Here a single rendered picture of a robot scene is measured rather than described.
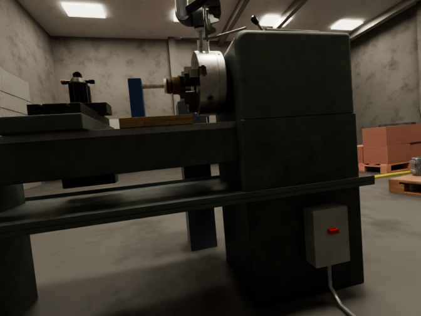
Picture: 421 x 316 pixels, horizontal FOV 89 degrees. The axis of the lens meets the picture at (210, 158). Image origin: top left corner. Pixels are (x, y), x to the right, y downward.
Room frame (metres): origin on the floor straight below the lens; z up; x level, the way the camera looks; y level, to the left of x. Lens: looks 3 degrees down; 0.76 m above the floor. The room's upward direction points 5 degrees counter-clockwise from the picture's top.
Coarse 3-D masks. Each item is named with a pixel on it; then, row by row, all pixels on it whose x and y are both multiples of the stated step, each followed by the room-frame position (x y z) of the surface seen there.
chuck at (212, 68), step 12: (192, 60) 1.13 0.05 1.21; (204, 60) 0.99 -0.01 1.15; (216, 60) 1.00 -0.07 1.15; (216, 72) 0.99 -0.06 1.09; (204, 84) 0.98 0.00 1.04; (216, 84) 0.99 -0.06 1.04; (204, 96) 1.00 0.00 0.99; (216, 96) 1.01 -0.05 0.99; (204, 108) 1.05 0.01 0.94; (216, 108) 1.07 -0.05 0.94
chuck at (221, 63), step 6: (216, 54) 1.03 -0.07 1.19; (222, 60) 1.01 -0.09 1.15; (222, 66) 1.00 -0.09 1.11; (222, 72) 0.99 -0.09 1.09; (222, 78) 0.99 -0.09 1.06; (222, 84) 1.00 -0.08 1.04; (222, 90) 1.01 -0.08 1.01; (222, 96) 1.02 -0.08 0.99; (222, 102) 1.04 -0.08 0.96; (222, 108) 1.08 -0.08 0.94; (216, 114) 1.13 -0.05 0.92
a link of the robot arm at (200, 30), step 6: (198, 12) 1.49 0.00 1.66; (192, 18) 1.50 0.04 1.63; (198, 18) 1.50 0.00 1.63; (192, 24) 1.53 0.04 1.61; (198, 24) 1.52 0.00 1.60; (198, 30) 1.54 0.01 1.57; (204, 30) 1.54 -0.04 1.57; (198, 36) 1.56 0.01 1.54; (204, 36) 1.55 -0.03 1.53; (198, 42) 1.57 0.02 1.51; (204, 42) 1.56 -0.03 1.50; (198, 48) 1.59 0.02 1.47; (204, 48) 1.57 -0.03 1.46
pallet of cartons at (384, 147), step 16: (384, 128) 3.88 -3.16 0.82; (400, 128) 3.96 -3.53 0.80; (416, 128) 4.11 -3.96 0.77; (368, 144) 4.16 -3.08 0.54; (384, 144) 3.89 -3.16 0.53; (400, 144) 3.96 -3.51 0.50; (416, 144) 4.13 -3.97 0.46; (368, 160) 4.17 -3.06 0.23; (384, 160) 3.90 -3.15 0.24; (400, 160) 3.95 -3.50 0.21
